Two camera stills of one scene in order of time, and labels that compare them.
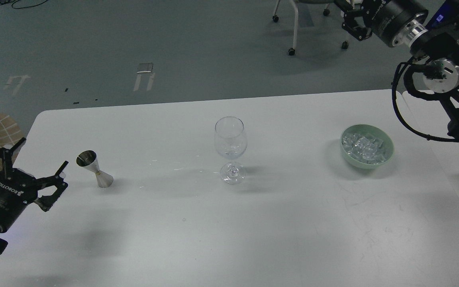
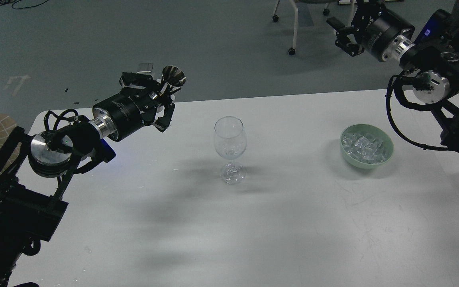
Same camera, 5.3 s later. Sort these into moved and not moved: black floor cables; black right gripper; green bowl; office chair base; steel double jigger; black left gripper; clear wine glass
Moved: black left gripper; black right gripper; steel double jigger
Not moved: clear wine glass; green bowl; black floor cables; office chair base
